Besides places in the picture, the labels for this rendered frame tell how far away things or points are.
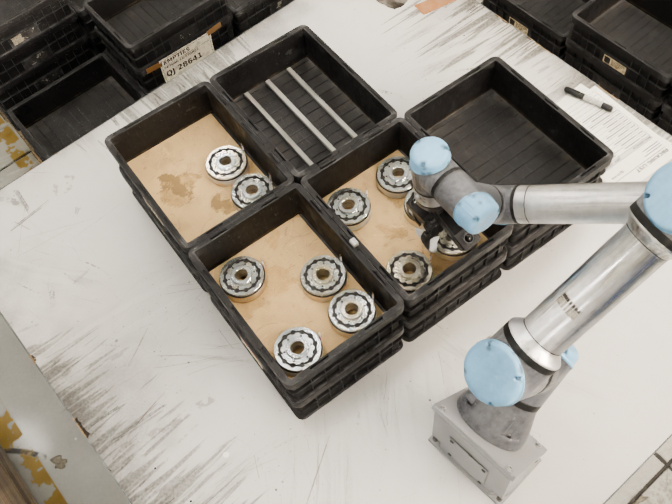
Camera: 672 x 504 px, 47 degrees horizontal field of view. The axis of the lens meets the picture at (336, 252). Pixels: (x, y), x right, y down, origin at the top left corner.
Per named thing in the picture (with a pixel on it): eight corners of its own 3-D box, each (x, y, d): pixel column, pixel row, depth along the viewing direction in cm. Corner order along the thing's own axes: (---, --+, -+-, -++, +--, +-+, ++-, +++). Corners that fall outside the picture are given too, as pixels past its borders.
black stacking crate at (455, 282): (509, 253, 176) (515, 227, 167) (407, 327, 169) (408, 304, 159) (400, 146, 194) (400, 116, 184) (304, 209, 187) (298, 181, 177)
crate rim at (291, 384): (407, 309, 161) (407, 304, 159) (289, 393, 153) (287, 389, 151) (298, 186, 178) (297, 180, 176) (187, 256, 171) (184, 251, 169)
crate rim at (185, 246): (298, 186, 178) (297, 180, 176) (187, 256, 171) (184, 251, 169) (208, 85, 196) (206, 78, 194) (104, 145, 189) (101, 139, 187)
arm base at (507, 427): (531, 437, 157) (560, 401, 154) (507, 460, 144) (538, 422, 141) (473, 388, 163) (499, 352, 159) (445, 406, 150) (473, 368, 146)
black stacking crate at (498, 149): (604, 185, 184) (616, 156, 174) (510, 252, 176) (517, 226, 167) (491, 87, 201) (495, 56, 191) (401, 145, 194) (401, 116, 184)
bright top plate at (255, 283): (272, 281, 172) (272, 280, 172) (233, 304, 170) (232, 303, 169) (250, 249, 177) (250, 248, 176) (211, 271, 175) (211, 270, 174)
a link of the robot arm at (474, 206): (516, 207, 144) (477, 169, 148) (489, 204, 135) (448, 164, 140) (490, 238, 147) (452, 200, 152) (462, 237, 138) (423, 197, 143)
